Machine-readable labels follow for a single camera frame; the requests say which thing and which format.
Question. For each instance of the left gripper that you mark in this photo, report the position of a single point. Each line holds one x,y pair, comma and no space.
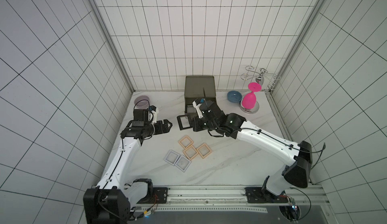
160,130

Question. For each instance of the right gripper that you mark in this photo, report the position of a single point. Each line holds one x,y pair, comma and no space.
195,123

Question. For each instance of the black brooch box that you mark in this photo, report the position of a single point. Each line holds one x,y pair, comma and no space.
184,122
189,109

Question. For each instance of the peach brooch box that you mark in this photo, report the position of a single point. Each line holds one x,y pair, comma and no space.
190,152
204,150
186,142

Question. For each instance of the three-tier drawer cabinet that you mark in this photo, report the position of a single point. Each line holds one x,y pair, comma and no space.
196,86

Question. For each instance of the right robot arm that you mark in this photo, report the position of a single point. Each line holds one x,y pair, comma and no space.
296,157

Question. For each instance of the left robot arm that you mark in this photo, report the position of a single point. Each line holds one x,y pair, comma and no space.
121,169

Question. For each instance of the peach brooch box top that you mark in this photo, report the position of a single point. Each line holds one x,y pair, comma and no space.
186,142

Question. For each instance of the white brooch box left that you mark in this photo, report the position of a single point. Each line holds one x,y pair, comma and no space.
172,157

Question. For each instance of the white brooch box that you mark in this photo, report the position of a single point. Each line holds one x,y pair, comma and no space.
172,157
182,163

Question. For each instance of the white brooch box right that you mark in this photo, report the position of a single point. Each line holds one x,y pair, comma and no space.
182,163

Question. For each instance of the purple bowl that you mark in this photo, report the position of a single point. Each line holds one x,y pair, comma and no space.
142,102

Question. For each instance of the blue bowl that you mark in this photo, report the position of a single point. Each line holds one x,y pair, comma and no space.
234,96

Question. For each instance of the pink plastic goblet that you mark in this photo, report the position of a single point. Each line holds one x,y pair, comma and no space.
249,100

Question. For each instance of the chrome glass rack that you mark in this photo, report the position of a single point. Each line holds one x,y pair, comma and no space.
260,78

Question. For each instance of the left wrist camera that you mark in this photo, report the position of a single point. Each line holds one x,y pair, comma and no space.
152,114

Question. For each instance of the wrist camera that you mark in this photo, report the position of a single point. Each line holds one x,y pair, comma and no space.
200,105
152,114

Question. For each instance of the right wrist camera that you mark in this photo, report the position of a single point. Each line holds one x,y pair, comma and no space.
200,105

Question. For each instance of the aluminium mounting rail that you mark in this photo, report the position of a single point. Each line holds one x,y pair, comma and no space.
227,198

